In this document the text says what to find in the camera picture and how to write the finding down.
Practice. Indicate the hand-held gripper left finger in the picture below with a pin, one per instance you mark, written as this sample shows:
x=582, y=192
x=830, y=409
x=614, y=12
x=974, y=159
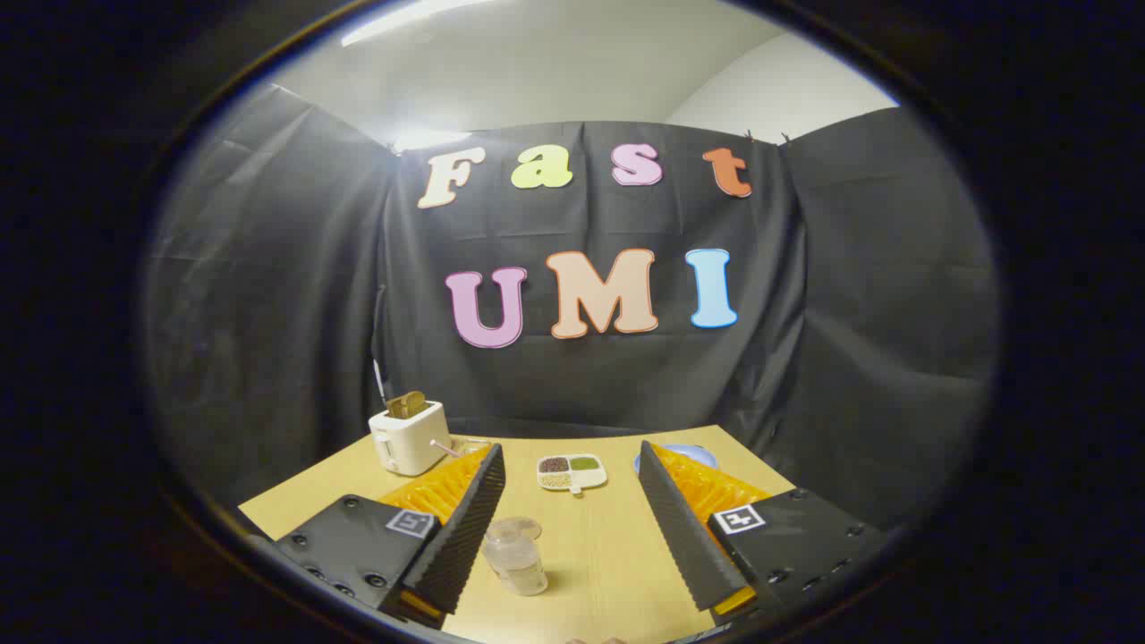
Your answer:
x=465, y=537

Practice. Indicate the black backdrop cloth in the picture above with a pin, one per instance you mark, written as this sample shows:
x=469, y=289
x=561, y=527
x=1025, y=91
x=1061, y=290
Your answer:
x=295, y=295

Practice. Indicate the white toaster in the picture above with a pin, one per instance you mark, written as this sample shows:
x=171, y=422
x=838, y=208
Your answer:
x=411, y=443

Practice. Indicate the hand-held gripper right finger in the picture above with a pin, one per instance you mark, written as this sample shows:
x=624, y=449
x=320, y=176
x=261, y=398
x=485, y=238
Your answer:
x=684, y=537

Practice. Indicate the pink striped straw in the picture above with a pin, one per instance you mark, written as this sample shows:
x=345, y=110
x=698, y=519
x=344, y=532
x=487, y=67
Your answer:
x=445, y=447

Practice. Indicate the wooden table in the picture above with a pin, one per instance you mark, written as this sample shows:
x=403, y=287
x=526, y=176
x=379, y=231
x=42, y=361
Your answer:
x=599, y=555

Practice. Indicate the light blue plate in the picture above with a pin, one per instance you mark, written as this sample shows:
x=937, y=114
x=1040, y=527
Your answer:
x=693, y=454

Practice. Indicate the white divided bean dish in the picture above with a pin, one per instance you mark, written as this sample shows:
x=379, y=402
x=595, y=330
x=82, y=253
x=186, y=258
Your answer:
x=572, y=472

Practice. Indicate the clear plastic juice bottle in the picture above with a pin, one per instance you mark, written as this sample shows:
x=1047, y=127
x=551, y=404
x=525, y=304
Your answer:
x=516, y=559

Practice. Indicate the brown toast slice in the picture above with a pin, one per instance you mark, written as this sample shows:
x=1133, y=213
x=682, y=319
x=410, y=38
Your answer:
x=407, y=405

